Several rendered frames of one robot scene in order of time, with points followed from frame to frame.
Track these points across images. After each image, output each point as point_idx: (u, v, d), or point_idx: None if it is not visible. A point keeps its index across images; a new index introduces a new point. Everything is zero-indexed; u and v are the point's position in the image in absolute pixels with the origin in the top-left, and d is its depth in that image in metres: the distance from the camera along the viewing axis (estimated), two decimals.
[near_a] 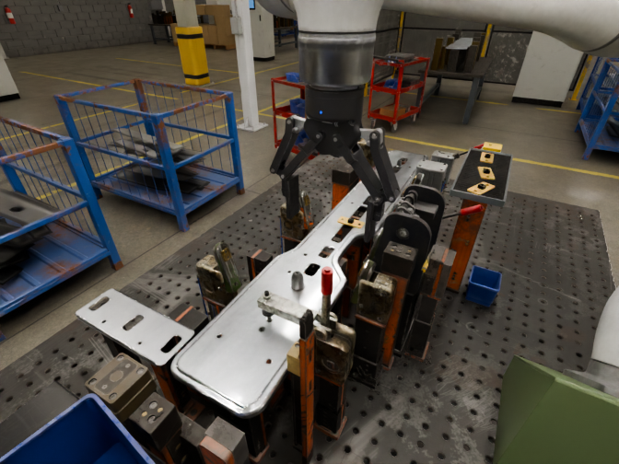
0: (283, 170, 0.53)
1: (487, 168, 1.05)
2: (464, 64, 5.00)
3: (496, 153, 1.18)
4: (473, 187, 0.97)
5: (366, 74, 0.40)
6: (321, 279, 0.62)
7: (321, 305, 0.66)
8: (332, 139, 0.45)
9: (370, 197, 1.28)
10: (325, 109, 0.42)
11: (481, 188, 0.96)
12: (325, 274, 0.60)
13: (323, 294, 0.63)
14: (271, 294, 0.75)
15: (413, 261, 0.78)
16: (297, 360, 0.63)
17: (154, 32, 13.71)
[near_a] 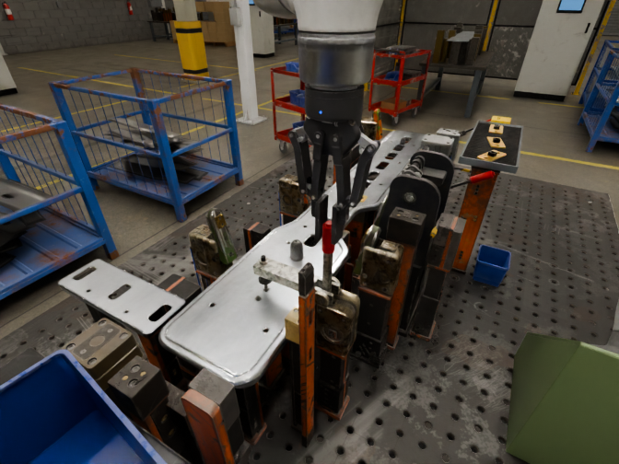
0: (310, 191, 0.52)
1: (497, 138, 0.99)
2: (466, 57, 4.95)
3: (506, 124, 1.13)
4: (483, 155, 0.91)
5: (366, 74, 0.40)
6: (322, 236, 0.57)
7: (322, 266, 0.60)
8: (332, 137, 0.45)
9: (373, 173, 1.23)
10: (325, 109, 0.42)
11: (492, 155, 0.90)
12: (327, 229, 0.54)
13: (325, 252, 0.57)
14: (268, 260, 0.69)
15: (421, 226, 0.72)
16: (296, 325, 0.57)
17: (153, 29, 13.66)
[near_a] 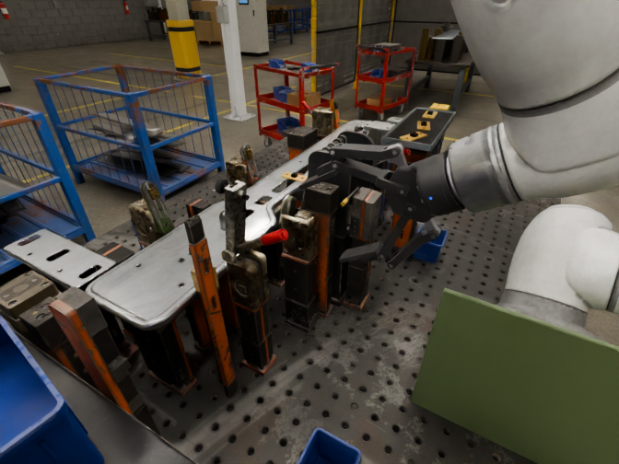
0: (341, 164, 0.47)
1: (425, 121, 1.07)
2: (451, 54, 5.02)
3: (440, 110, 1.20)
4: (405, 135, 0.99)
5: (484, 209, 0.41)
6: (271, 233, 0.63)
7: (250, 242, 0.67)
8: (408, 205, 0.45)
9: None
10: (436, 201, 0.41)
11: (413, 135, 0.98)
12: (280, 238, 0.61)
13: (262, 243, 0.64)
14: (244, 192, 0.63)
15: (332, 196, 0.80)
16: None
17: (149, 29, 13.73)
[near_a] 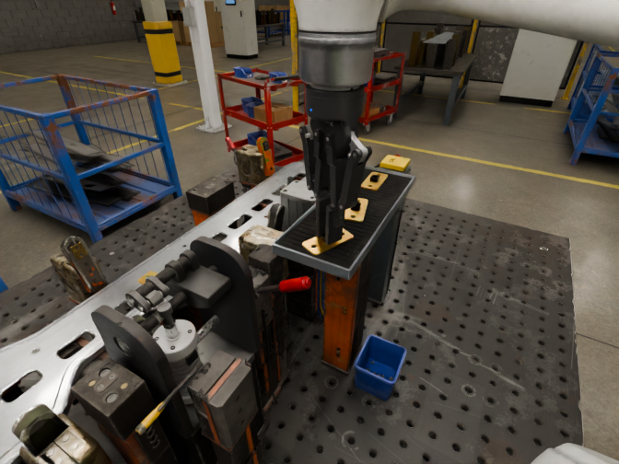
0: (313, 188, 0.53)
1: (357, 203, 0.65)
2: (444, 60, 4.60)
3: (392, 172, 0.78)
4: (314, 238, 0.57)
5: (354, 75, 0.39)
6: None
7: None
8: (325, 136, 0.45)
9: (222, 235, 0.88)
10: (314, 107, 0.42)
11: (325, 240, 0.56)
12: None
13: None
14: None
15: (115, 415, 0.38)
16: None
17: (137, 29, 13.32)
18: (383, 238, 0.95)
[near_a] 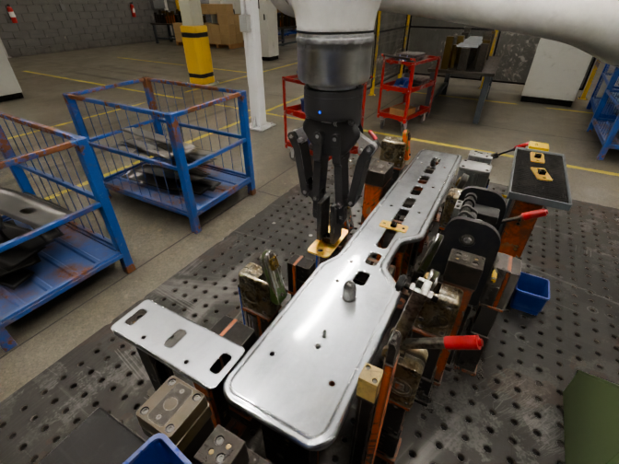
0: (311, 192, 0.52)
1: (543, 169, 0.98)
2: (475, 63, 4.93)
3: (545, 152, 1.11)
4: (315, 242, 0.56)
5: (364, 74, 0.40)
6: (460, 338, 0.54)
7: (423, 342, 0.58)
8: (332, 137, 0.45)
9: (408, 199, 1.21)
10: (324, 109, 0.42)
11: (328, 241, 0.56)
12: (477, 348, 0.52)
13: (446, 348, 0.55)
14: (428, 291, 0.54)
15: (482, 272, 0.71)
16: (370, 385, 0.56)
17: (156, 31, 13.64)
18: None
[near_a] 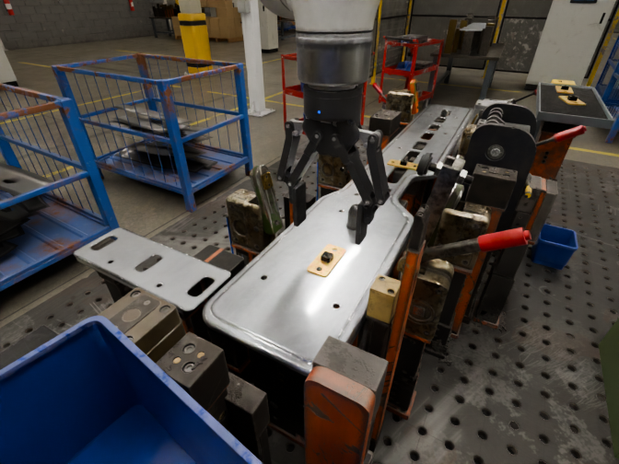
0: (289, 178, 0.53)
1: (573, 96, 0.86)
2: (479, 47, 4.82)
3: (572, 86, 1.00)
4: (314, 261, 0.59)
5: (363, 73, 0.40)
6: (500, 233, 0.42)
7: (450, 247, 0.46)
8: (331, 138, 0.45)
9: (418, 144, 1.10)
10: (323, 109, 0.42)
11: (326, 261, 0.59)
12: (524, 241, 0.41)
13: (481, 248, 0.44)
14: (460, 174, 0.43)
15: (515, 183, 0.60)
16: (386, 295, 0.44)
17: (155, 26, 13.53)
18: None
